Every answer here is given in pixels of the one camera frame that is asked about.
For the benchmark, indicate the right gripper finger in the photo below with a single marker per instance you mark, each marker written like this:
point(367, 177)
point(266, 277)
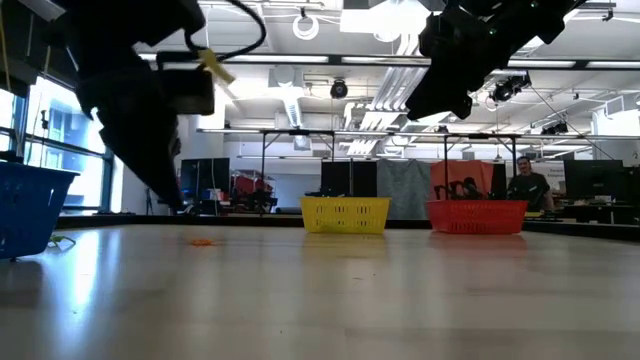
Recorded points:
point(440, 100)

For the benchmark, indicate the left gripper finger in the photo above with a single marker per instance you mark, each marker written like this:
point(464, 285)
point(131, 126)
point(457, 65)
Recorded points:
point(177, 175)
point(145, 155)

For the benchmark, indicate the black plastic spider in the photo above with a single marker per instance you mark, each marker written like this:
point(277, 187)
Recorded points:
point(471, 189)
point(445, 192)

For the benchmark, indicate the green plastic spider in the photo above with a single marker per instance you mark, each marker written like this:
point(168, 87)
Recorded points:
point(61, 240)

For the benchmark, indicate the blue plastic basket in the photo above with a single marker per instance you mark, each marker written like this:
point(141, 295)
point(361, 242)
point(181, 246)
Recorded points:
point(30, 210)

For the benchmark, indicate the black monitor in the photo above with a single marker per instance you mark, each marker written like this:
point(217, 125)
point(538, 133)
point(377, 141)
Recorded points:
point(592, 177)
point(205, 175)

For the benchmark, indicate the thin black stand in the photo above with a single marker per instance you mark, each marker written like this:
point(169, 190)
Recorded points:
point(148, 202)

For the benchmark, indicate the black spotlight cluster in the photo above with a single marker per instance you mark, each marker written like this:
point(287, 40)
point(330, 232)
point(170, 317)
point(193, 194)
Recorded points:
point(507, 90)
point(555, 128)

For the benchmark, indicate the orange cloth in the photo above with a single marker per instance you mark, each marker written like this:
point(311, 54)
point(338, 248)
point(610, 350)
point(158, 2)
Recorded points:
point(462, 170)

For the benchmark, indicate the white ceiling fixture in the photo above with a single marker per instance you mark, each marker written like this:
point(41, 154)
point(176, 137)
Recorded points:
point(380, 22)

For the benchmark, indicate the large window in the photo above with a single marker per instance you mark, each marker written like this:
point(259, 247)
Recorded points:
point(50, 140)

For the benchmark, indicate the grey curtain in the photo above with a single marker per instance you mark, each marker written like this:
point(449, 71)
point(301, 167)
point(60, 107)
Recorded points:
point(405, 190)

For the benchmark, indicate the yellow label tag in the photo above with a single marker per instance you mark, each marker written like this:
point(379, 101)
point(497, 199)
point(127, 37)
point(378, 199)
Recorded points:
point(215, 64)

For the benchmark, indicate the black ceiling spotlight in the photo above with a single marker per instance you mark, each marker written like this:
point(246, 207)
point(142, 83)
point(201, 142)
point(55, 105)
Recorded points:
point(339, 89)

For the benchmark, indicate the black panel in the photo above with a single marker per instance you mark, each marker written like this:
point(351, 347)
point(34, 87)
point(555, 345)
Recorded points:
point(350, 177)

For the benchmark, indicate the person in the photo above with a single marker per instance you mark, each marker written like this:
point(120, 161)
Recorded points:
point(527, 185)

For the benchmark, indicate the red plastic basket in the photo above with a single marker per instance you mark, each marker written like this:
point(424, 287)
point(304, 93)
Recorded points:
point(477, 217)

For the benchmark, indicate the yellow plastic basket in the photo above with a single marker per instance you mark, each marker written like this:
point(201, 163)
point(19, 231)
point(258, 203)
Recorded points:
point(345, 215)

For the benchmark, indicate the long LED light bar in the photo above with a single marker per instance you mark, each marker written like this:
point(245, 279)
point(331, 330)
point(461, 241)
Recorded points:
point(280, 58)

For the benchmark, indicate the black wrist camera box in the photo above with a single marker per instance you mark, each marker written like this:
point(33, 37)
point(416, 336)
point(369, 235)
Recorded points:
point(185, 87)

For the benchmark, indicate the silver ventilation duct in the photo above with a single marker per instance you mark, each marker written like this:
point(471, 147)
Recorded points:
point(530, 50)

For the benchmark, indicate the black rig frame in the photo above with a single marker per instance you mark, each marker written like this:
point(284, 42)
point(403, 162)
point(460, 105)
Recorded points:
point(514, 150)
point(263, 165)

